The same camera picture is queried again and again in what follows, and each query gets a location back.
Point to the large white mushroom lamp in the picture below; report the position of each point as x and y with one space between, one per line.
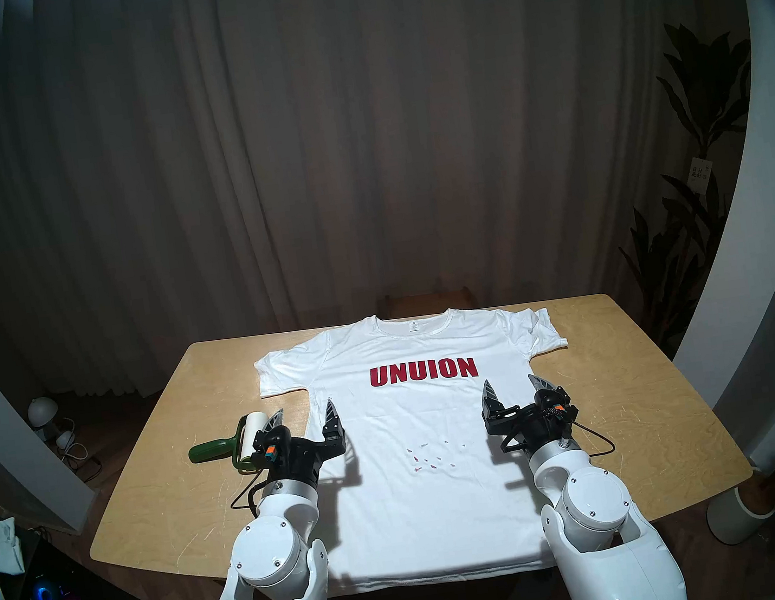
41 411

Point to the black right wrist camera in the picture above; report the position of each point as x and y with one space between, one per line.
560 415

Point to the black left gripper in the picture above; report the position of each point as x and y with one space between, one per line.
299 460

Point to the long beige pleated curtain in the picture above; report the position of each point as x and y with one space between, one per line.
337 132

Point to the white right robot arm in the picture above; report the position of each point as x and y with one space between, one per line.
591 503

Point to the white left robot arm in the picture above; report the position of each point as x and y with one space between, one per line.
272 552

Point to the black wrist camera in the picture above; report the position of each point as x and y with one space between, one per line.
269 449
560 415

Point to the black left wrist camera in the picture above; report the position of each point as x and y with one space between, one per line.
269 449

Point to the white paper plant tag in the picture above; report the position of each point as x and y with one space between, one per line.
700 175

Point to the tall dark leafy plant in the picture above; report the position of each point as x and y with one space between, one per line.
707 90

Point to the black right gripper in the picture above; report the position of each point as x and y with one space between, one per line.
529 429

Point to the white T-shirt red UNUION print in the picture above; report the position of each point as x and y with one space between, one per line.
409 413

